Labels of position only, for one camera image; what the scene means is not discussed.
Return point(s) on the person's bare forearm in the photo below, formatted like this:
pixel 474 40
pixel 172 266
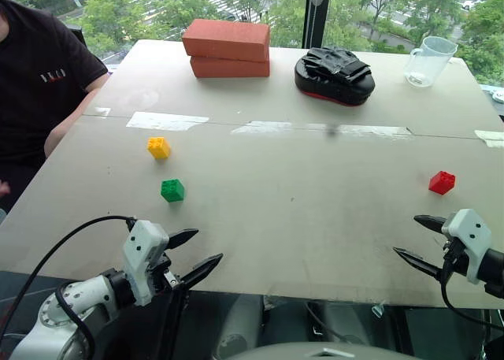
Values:
pixel 73 117

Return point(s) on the red clay brick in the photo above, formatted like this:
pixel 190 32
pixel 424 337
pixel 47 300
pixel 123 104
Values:
pixel 226 39
pixel 230 68

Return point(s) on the grey rounded shape under table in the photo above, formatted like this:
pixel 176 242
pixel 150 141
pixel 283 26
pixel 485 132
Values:
pixel 238 324

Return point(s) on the black boxing focus pad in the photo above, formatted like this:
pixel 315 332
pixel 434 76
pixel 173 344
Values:
pixel 334 78

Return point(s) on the clear tape strip at edge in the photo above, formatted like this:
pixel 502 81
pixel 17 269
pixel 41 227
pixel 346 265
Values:
pixel 492 138

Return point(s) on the long clear tape strip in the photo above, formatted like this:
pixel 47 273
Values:
pixel 315 129

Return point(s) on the person in black t-shirt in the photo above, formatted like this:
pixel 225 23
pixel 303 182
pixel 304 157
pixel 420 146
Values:
pixel 35 84

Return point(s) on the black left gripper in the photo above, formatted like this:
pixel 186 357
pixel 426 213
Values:
pixel 165 281

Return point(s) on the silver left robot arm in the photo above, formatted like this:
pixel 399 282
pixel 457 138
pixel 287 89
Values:
pixel 59 320

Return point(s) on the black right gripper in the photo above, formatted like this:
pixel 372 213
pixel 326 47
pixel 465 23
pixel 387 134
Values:
pixel 456 259

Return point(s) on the red toy building block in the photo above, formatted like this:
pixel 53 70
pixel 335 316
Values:
pixel 442 182

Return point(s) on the grey robot torso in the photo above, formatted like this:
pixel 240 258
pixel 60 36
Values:
pixel 315 352

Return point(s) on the green toy building block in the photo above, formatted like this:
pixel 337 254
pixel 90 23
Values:
pixel 172 190

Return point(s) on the short clear tape strip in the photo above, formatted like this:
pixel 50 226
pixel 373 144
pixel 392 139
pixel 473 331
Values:
pixel 165 121

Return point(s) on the dark window frame post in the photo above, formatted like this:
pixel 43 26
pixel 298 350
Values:
pixel 317 21

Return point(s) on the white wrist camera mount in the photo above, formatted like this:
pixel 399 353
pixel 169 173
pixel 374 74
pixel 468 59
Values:
pixel 470 238
pixel 141 246

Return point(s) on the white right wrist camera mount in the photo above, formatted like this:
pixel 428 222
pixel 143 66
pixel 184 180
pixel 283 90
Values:
pixel 470 238

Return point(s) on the yellow toy building block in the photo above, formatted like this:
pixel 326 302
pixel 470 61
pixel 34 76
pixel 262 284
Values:
pixel 159 148

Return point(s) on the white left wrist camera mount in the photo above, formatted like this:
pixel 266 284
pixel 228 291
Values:
pixel 141 246

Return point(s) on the clear plastic measuring cup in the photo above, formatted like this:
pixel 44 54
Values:
pixel 427 62

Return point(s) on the person's bare hand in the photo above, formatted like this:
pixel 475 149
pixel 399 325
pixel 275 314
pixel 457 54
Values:
pixel 3 188

